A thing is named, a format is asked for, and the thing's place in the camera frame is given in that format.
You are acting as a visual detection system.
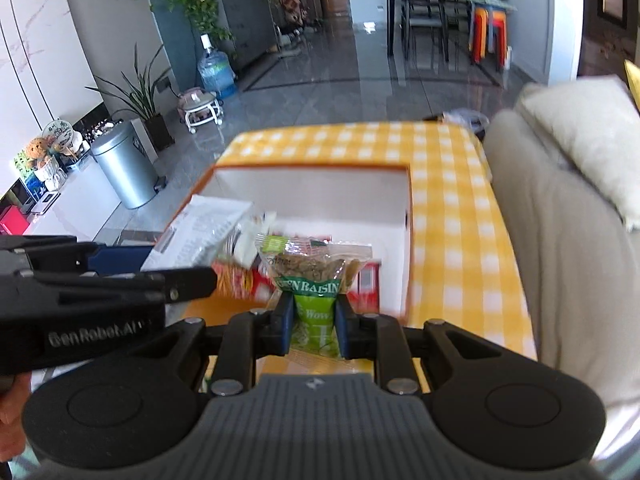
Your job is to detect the green clear snack packet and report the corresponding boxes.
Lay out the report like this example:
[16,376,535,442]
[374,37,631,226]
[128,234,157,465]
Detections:
[255,232,375,358]

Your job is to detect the long-leaf potted plant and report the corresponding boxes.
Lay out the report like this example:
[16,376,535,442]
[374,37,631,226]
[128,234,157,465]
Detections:
[85,42,176,153]

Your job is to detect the dark wooden door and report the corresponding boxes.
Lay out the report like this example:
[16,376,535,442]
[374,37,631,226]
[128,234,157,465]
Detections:
[582,0,640,78]

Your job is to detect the person's left hand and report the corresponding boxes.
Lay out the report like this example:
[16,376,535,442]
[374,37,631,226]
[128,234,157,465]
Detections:
[0,372,33,456]

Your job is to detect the plush flower bouquet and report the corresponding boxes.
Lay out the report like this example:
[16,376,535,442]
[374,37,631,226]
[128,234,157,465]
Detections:
[15,137,66,181]

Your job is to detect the red snack packet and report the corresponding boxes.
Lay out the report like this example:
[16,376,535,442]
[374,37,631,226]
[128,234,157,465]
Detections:
[249,260,281,306]
[350,259,383,311]

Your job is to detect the long white snack packet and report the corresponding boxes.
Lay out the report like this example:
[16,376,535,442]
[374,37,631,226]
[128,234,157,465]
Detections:
[141,195,256,273]

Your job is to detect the red box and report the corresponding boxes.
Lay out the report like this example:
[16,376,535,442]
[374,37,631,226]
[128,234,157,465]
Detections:
[0,207,28,236]

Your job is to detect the stack of orange stools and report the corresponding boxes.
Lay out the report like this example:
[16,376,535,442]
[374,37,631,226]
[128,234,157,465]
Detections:
[469,6,511,71]

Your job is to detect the yellow checkered tablecloth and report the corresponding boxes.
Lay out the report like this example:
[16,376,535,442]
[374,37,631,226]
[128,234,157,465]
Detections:
[30,121,538,396]

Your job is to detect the beige sofa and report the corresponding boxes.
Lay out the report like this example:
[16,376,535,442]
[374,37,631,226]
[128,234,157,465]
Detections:
[482,107,640,461]

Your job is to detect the white low console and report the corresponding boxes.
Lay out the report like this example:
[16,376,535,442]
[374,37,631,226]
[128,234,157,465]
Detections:
[0,155,123,261]

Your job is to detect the glass dining table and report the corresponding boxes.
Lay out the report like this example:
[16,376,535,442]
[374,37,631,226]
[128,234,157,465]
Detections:
[380,0,518,61]

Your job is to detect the decorative plate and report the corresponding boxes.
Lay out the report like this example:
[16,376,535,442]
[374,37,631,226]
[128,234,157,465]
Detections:
[42,119,83,153]

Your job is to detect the grey cabinet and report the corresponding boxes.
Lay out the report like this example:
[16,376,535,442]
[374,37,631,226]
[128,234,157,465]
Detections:
[152,0,278,73]

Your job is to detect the beige cushion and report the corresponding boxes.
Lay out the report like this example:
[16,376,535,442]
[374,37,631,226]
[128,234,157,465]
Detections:
[515,75,640,233]

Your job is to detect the small white stool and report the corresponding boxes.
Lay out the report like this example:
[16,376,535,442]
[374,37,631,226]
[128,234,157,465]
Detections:
[177,87,223,135]

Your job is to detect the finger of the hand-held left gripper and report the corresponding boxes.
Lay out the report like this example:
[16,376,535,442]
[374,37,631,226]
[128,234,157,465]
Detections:
[0,236,155,276]
[20,266,217,307]

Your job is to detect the orange striped snack packet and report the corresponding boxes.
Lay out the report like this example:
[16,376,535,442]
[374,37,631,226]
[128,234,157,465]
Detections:
[212,259,257,302]

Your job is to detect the yellow cushion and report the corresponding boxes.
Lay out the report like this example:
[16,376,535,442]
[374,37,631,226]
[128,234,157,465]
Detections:
[624,59,640,111]

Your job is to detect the silver white snack packet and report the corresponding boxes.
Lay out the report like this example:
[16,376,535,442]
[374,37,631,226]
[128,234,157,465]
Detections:
[232,211,280,267]

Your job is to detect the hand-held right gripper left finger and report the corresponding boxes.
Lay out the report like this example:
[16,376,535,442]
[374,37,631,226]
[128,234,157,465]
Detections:
[150,292,296,396]

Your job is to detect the silver pedal trash bin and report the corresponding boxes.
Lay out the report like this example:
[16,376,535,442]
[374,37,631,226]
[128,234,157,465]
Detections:
[91,119,160,210]

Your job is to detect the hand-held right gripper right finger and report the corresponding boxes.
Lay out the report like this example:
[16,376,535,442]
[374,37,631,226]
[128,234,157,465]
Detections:
[335,296,501,395]

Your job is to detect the blue water jug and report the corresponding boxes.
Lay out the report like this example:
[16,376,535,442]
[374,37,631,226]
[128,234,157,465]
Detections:
[196,34,238,100]

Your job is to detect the orange cardboard box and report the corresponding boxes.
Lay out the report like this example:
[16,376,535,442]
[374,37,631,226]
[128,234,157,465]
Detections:
[150,162,416,326]

